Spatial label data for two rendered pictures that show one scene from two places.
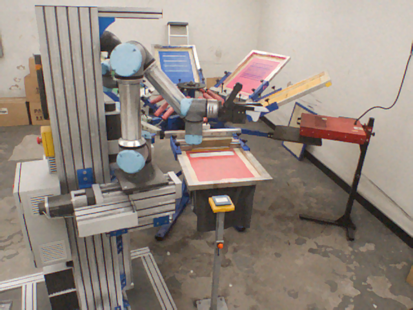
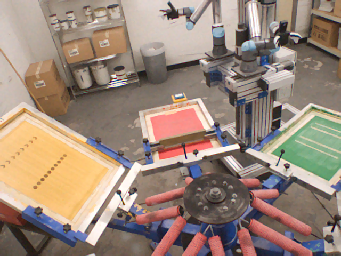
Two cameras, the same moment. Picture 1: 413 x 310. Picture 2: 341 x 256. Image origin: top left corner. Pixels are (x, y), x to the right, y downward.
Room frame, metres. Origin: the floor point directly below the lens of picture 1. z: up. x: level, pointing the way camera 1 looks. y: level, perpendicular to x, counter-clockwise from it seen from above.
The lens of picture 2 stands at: (4.21, 0.29, 2.31)
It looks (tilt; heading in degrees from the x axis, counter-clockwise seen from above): 35 degrees down; 191
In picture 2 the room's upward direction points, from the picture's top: 10 degrees counter-clockwise
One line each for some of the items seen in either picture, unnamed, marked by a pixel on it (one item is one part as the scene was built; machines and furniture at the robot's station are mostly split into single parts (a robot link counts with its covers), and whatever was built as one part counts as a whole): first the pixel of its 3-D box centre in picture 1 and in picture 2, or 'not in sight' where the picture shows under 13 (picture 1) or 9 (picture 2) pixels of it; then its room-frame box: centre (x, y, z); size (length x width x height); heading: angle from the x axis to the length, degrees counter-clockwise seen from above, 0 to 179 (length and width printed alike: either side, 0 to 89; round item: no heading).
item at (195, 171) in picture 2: not in sight; (194, 170); (2.85, 0.13, 1.02); 0.17 x 0.06 x 0.05; 16
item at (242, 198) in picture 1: (225, 206); not in sight; (2.03, -0.11, 0.74); 0.45 x 0.03 x 0.43; 106
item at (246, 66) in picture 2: not in sight; (249, 63); (1.90, 0.58, 1.31); 0.15 x 0.15 x 0.10
